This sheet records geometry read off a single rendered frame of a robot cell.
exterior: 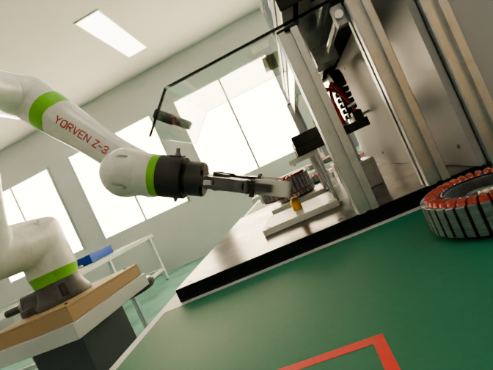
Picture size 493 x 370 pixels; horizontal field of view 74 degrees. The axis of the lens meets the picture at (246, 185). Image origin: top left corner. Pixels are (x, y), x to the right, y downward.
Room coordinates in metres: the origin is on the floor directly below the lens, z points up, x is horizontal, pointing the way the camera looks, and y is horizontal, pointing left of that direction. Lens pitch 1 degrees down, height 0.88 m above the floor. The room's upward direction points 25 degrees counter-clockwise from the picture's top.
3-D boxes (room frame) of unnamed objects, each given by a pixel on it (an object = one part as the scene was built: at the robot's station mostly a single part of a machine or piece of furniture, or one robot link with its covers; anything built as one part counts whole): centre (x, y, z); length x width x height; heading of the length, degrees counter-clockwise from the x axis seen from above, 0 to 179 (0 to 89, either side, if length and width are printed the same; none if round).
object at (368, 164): (0.65, -0.22, 0.80); 0.07 x 0.05 x 0.06; 171
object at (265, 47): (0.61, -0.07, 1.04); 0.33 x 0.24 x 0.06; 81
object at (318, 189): (0.91, -0.12, 0.78); 0.15 x 0.15 x 0.01; 81
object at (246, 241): (0.79, -0.11, 0.76); 0.64 x 0.47 x 0.02; 171
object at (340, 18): (0.77, -0.27, 1.04); 0.62 x 0.02 x 0.03; 171
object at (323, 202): (0.68, -0.08, 0.78); 0.15 x 0.15 x 0.01; 81
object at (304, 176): (0.68, -0.07, 0.84); 0.11 x 0.11 x 0.04
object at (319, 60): (0.67, -0.25, 1.05); 0.06 x 0.04 x 0.04; 171
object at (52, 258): (0.94, 0.62, 0.94); 0.16 x 0.13 x 0.19; 166
